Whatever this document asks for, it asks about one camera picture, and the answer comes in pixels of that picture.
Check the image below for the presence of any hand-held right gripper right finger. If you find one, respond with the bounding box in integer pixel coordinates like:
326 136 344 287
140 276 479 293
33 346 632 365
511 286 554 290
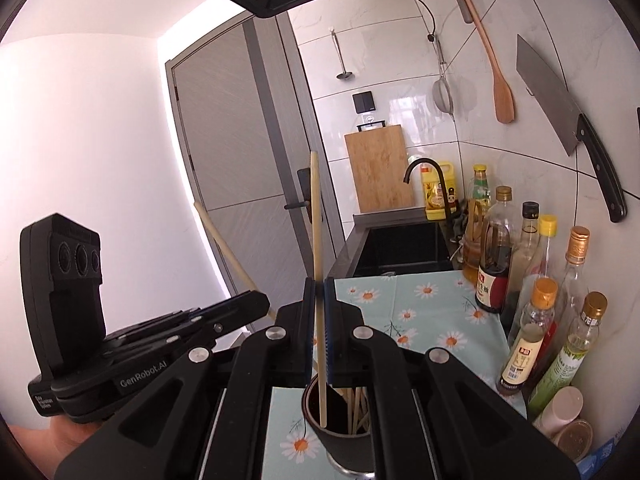
324 277 581 480

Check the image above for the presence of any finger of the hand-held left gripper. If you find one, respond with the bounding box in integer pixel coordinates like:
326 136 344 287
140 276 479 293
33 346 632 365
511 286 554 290
105 291 271 357

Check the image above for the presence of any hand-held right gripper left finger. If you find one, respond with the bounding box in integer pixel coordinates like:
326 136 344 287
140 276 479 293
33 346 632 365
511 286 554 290
55 277 318 480

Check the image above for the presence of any wooden chopstick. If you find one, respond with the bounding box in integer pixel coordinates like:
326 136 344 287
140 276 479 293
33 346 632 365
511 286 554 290
356 387 373 433
193 201 277 322
310 151 329 429
347 387 362 434

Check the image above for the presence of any black utensil holder cup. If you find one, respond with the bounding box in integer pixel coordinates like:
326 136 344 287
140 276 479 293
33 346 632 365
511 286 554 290
301 372 376 478

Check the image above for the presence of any person's left forearm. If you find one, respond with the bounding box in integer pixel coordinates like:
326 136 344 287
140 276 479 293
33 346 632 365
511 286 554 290
7 410 108 480

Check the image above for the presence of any teal daisy print tablecloth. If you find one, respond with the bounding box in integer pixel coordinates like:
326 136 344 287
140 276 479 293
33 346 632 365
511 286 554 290
262 270 528 480

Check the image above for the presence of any black sink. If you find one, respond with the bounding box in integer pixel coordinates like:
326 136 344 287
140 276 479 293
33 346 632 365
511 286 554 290
350 217 456 279

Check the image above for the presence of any wooden cutting board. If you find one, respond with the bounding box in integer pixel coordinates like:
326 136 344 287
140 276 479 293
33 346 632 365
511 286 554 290
344 124 417 214

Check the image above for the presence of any yellow oil jug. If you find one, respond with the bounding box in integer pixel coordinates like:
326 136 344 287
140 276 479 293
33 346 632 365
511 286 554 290
419 160 458 222

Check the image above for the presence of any grey door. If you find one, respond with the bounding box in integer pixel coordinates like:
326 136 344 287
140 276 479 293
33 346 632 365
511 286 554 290
165 10 346 311

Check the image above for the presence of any dark soy sauce bottle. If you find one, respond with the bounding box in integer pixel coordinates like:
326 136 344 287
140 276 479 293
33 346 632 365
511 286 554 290
475 186 514 314

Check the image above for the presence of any small red label bottle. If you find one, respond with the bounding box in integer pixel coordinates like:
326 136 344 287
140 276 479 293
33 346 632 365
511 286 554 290
496 277 559 397

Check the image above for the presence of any black faucet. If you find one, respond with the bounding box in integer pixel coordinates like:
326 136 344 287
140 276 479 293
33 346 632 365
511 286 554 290
403 158 455 223

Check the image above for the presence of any green label oil bottle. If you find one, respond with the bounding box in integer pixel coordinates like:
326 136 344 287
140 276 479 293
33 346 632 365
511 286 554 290
462 164 496 286

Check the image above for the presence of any black cap bottle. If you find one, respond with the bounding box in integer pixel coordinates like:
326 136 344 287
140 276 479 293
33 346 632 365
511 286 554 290
502 201 543 333

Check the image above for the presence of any green label gold cap bottle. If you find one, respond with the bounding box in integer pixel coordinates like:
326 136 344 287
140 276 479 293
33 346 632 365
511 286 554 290
527 291 609 418

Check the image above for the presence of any beige plastic container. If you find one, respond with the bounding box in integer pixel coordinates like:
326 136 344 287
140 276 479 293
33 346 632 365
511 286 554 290
534 386 584 437

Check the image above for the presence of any yellow cap bottle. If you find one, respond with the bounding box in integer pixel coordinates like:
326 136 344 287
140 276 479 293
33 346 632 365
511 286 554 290
535 215 559 281

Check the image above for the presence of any tall clear gold cap bottle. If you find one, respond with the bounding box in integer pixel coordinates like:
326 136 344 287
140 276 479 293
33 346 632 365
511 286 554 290
552 226 592 321

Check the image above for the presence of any metal ladle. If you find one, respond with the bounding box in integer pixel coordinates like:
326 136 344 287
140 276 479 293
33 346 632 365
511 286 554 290
329 26 357 81

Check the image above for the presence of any metal mesh strainer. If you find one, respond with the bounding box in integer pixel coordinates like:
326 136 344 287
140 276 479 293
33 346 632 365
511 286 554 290
431 35 457 117

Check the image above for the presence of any brown spice jar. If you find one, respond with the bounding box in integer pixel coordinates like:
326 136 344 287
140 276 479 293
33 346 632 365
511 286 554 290
555 420 594 463

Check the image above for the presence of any wooden spatula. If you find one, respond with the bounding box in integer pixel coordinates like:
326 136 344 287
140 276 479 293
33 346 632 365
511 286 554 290
457 0 516 125

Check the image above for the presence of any blue white salt bag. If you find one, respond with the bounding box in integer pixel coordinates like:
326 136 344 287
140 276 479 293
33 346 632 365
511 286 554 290
575 435 623 480

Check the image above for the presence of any yellow grey peeler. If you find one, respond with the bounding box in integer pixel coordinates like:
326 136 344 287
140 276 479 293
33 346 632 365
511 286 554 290
446 0 474 25

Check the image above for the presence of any black door handle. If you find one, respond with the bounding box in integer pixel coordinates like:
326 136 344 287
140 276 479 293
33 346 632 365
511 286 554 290
283 167 315 211

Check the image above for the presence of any black wall switch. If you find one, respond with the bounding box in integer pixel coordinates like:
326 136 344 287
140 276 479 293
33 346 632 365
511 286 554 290
351 91 378 114

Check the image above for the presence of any black hanging cable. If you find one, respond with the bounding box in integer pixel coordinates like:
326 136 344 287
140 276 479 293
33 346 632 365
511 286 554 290
395 0 437 42

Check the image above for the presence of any steel cleaver black handle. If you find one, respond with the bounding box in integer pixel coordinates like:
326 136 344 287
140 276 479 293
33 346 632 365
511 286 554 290
516 34 628 223

